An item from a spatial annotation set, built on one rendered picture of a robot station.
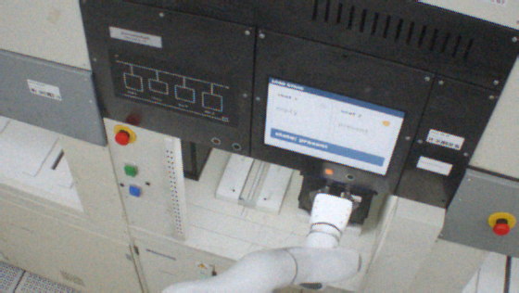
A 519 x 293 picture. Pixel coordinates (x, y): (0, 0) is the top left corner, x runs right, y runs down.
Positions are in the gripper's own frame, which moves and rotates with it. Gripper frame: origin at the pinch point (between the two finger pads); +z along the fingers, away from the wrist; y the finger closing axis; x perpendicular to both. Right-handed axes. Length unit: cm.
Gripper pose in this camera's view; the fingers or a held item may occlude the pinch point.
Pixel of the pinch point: (338, 184)
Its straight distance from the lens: 171.9
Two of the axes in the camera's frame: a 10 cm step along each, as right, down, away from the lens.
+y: 9.6, 2.5, -1.4
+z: 2.8, -7.4, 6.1
